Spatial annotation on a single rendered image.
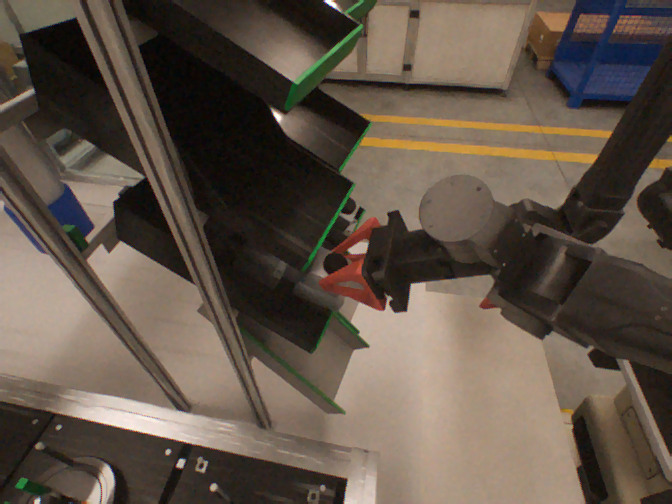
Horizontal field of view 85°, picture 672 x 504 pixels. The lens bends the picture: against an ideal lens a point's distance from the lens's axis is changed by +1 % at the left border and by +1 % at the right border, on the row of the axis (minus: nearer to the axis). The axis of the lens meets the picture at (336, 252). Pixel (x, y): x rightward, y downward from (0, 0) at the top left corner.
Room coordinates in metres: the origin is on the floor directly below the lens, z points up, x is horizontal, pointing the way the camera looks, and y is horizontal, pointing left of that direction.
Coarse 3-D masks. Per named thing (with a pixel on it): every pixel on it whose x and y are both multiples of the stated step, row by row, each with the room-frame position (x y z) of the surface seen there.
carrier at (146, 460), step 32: (64, 416) 0.23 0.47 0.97; (32, 448) 0.18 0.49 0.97; (64, 448) 0.18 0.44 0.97; (96, 448) 0.18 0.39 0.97; (128, 448) 0.18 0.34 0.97; (160, 448) 0.18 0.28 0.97; (32, 480) 0.14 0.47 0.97; (64, 480) 0.13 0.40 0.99; (96, 480) 0.13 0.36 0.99; (128, 480) 0.13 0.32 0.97; (160, 480) 0.13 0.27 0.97
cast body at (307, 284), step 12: (324, 252) 0.31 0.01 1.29; (312, 264) 0.29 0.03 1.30; (324, 264) 0.29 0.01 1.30; (336, 264) 0.29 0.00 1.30; (348, 264) 0.30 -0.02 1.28; (288, 276) 0.30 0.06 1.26; (300, 276) 0.29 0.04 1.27; (312, 276) 0.28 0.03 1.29; (324, 276) 0.27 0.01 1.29; (300, 288) 0.28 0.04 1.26; (312, 288) 0.28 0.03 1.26; (312, 300) 0.28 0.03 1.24; (324, 300) 0.27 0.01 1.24; (336, 300) 0.27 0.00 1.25
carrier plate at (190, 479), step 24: (192, 456) 0.17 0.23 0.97; (216, 456) 0.17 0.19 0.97; (240, 456) 0.17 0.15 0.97; (192, 480) 0.13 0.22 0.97; (216, 480) 0.13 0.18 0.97; (240, 480) 0.13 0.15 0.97; (264, 480) 0.13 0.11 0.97; (288, 480) 0.13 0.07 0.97; (312, 480) 0.13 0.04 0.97; (336, 480) 0.13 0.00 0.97
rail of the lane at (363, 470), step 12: (360, 456) 0.17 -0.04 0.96; (372, 456) 0.17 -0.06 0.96; (360, 468) 0.15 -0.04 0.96; (372, 468) 0.15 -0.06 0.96; (348, 480) 0.14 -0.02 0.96; (360, 480) 0.14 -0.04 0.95; (372, 480) 0.14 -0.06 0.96; (348, 492) 0.12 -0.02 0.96; (360, 492) 0.12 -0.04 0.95; (372, 492) 0.12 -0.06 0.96
